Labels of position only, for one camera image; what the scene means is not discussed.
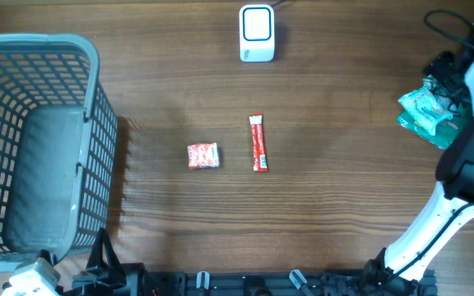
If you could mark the mint toilet wipes pack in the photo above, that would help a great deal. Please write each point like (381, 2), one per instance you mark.
(425, 109)

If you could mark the red white tissue pack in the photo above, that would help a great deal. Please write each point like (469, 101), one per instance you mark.
(203, 155)

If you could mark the white barcode scanner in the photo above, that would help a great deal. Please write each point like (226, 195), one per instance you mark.
(256, 33)

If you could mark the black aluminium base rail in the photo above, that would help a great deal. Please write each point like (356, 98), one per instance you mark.
(139, 281)

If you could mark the red snack stick packet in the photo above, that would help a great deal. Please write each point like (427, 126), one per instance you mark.
(259, 148)

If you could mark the grey plastic shopping basket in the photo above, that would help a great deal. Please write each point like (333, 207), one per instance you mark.
(58, 135)

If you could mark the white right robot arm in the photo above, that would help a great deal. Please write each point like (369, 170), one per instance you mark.
(402, 265)

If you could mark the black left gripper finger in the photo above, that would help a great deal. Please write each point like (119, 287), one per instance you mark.
(48, 256)
(102, 258)

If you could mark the green grip gloves package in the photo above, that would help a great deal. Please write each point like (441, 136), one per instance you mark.
(445, 132)

